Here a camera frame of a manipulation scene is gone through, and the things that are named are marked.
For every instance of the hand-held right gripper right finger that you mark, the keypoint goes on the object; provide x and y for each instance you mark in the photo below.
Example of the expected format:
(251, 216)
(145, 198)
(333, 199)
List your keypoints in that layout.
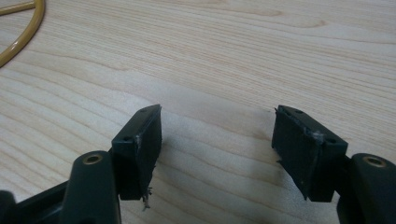
(311, 155)

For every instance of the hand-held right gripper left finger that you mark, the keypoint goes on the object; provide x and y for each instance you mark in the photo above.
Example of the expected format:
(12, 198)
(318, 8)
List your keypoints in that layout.
(137, 155)

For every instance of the yellow rubber tube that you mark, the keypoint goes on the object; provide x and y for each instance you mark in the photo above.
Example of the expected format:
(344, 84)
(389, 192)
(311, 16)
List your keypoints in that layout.
(27, 30)

